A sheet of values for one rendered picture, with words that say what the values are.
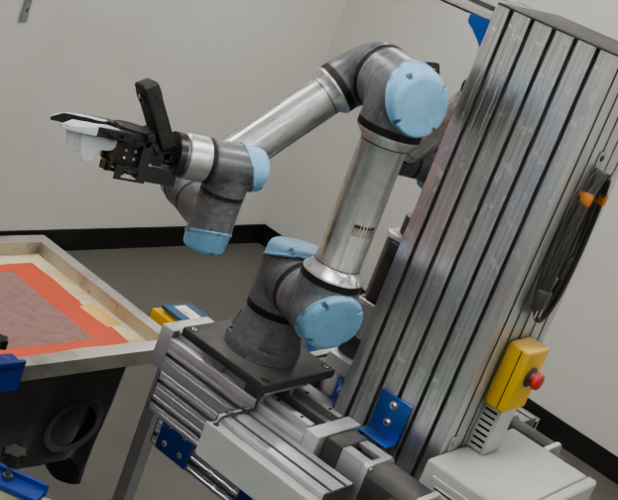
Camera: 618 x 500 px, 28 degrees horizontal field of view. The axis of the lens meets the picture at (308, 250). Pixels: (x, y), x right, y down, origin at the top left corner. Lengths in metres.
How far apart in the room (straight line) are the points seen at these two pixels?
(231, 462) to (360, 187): 0.55
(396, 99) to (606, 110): 0.39
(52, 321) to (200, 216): 0.98
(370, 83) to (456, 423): 0.66
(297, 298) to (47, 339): 0.83
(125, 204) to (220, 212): 4.03
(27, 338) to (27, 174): 2.79
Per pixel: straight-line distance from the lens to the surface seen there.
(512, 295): 2.26
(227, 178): 2.02
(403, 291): 2.37
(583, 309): 5.81
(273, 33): 6.27
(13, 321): 2.92
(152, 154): 1.98
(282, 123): 2.18
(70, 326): 2.97
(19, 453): 2.24
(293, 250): 2.30
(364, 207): 2.15
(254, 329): 2.35
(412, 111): 2.08
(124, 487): 3.43
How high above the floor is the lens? 2.22
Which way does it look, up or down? 18 degrees down
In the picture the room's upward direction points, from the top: 21 degrees clockwise
